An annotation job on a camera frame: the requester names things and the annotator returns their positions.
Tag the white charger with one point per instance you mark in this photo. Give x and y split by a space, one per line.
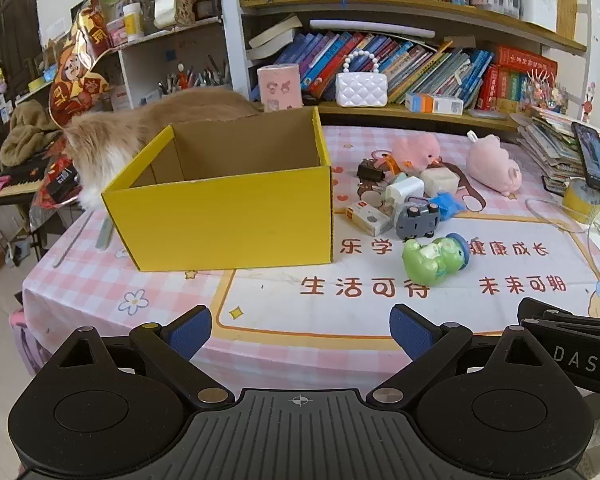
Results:
402 194

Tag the white bottle yellow label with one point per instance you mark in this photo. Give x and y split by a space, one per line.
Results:
132 22

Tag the wooden bookshelf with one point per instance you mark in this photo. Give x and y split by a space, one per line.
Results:
360 1

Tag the red gold foil balloon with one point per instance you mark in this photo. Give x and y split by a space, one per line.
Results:
77 75

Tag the orange long-haired cat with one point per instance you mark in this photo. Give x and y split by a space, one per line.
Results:
110 140

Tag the yellow cardboard box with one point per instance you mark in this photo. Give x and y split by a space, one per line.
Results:
220 220

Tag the bunch of pens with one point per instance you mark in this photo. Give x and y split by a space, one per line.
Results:
200 77

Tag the grey toy car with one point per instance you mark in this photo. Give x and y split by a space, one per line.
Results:
415 220

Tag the pink cylinder container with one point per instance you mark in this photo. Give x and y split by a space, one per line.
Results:
280 87

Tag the white storage box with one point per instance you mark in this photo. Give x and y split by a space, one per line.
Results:
539 10

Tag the blue plastic toy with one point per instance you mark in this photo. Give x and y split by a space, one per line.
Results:
445 207

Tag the orange plastic clip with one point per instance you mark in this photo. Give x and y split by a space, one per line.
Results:
389 162

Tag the small white box red label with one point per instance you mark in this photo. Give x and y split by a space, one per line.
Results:
367 219

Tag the red black package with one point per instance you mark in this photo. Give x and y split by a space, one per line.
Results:
57 182

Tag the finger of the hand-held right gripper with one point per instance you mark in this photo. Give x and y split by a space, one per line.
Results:
555 312

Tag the white orange blue carton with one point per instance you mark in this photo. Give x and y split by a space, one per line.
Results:
435 104

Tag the black smartphone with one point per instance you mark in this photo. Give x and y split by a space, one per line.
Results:
592 155

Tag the pink checkered printed tablecloth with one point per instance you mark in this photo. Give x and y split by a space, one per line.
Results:
280 320

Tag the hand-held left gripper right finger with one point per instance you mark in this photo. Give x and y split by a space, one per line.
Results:
407 327

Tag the grey lying books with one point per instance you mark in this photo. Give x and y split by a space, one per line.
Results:
272 40

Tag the colourful figurine ornament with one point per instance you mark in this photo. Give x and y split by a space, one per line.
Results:
547 92

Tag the brown fleece cloth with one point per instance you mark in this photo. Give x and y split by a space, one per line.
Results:
30 130

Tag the white desk shelf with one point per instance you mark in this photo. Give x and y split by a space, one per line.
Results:
150 65

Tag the teal clip toy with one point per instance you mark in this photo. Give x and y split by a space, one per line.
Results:
409 177

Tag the white rolled paper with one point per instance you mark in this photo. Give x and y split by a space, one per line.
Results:
370 27

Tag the black power adapter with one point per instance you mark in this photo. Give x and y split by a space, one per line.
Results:
371 171

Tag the large pink plush toy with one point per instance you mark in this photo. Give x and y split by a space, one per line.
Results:
492 165

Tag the row of colourful leaning books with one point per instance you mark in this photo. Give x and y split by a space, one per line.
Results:
420 70

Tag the stack of picture books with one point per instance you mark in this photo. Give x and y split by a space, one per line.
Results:
545 140

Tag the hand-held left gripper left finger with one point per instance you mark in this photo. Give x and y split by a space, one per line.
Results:
192 330

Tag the white cube power adapter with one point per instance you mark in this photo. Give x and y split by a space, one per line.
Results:
440 181

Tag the black electronic keyboard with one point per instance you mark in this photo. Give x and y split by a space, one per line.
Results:
15 180

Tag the yellow tape roll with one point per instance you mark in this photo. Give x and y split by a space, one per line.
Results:
580 205

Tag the green toy figure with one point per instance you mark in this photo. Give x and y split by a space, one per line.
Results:
430 260

